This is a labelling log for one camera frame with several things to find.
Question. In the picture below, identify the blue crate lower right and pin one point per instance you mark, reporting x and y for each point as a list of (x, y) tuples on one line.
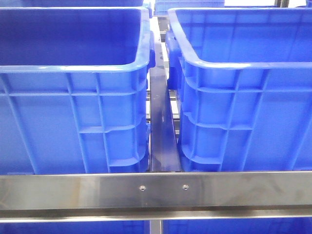
[(297, 225)]

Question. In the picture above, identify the stainless steel front rail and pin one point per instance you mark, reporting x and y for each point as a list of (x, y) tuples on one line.
[(149, 196)]

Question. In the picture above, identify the blue plastic crate right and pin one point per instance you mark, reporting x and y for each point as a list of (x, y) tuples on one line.
[(244, 83)]

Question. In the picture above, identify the blue crate rear left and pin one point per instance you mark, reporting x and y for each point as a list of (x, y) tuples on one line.
[(86, 3)]

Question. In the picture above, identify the blue plastic crate left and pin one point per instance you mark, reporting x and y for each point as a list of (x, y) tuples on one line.
[(73, 86)]

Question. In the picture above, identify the steel centre divider bar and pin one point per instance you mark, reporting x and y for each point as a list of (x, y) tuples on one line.
[(164, 154)]

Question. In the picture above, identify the blue crate rear right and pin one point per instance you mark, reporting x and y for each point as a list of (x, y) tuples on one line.
[(162, 6)]

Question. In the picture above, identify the blue plastic crate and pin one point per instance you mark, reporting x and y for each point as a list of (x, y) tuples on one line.
[(73, 86), (244, 83)]

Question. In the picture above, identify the blue crate lower left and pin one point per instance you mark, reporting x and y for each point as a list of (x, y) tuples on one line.
[(100, 227)]

